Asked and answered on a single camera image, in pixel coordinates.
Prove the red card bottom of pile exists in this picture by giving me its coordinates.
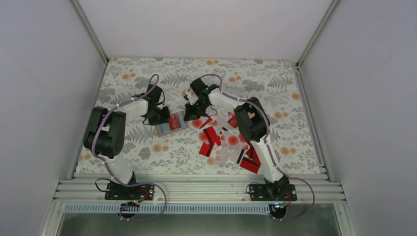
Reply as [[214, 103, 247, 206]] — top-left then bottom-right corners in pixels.
[[239, 157, 261, 174]]

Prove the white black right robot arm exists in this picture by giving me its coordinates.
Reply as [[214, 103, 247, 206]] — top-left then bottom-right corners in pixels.
[[184, 89, 290, 200]]

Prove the floral patterned table mat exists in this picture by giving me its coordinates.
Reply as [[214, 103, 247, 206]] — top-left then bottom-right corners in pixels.
[[75, 58, 322, 176]]

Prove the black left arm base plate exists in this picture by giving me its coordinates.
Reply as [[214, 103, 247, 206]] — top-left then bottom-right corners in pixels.
[[104, 181, 155, 201]]

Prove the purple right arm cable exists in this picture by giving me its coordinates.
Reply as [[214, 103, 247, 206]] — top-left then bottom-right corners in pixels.
[[187, 74, 316, 222]]

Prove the perforated grey cable duct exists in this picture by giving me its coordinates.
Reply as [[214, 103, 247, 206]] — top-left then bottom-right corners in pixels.
[[62, 203, 269, 215]]

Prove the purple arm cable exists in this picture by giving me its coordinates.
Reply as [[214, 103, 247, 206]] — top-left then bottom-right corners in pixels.
[[90, 74, 167, 222], [187, 74, 316, 222]]

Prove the tan leather card holder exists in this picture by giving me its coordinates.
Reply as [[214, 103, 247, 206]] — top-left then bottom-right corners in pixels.
[[155, 111, 189, 137]]

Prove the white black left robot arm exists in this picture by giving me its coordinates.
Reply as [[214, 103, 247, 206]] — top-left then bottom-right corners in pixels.
[[83, 98, 170, 199]]

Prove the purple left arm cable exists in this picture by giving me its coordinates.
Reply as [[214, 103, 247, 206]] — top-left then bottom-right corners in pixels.
[[90, 74, 167, 222]]

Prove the red VIP chip card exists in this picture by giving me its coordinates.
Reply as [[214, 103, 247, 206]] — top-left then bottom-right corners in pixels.
[[169, 112, 187, 131]]

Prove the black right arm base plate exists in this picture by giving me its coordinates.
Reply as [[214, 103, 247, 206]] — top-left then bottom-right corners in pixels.
[[245, 182, 298, 202]]

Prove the aluminium rail frame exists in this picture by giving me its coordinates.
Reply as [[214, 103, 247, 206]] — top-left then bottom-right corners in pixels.
[[53, 174, 346, 204]]

